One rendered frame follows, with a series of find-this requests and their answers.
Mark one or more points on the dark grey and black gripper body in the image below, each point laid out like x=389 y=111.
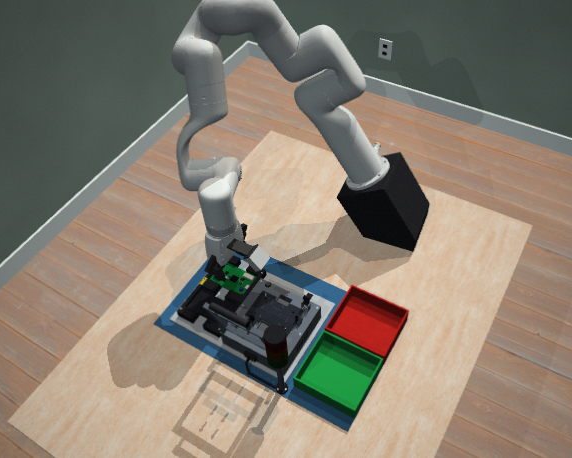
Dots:
x=218 y=246

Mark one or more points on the green circuit board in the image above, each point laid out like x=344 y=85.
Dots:
x=237 y=279

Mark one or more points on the green bin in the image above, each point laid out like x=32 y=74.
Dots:
x=339 y=371

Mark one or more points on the red open-top bin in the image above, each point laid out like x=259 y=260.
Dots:
x=363 y=317

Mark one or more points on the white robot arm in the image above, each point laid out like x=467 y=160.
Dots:
x=331 y=79

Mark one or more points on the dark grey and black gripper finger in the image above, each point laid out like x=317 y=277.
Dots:
x=217 y=272
x=244 y=229

